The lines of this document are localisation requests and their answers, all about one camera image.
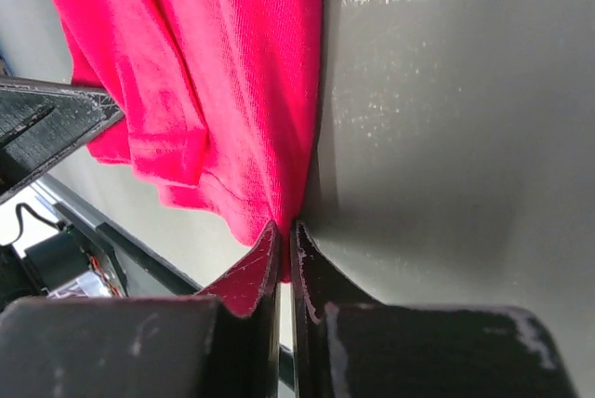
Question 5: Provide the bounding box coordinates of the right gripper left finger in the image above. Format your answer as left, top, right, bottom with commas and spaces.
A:
1, 223, 282, 397

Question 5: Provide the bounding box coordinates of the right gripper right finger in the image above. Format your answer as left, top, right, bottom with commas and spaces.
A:
289, 222, 576, 397

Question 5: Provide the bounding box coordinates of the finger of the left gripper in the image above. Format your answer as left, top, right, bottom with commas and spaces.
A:
1, 76, 124, 203

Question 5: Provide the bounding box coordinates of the pink red t shirt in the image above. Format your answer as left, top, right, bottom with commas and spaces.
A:
25, 0, 325, 283

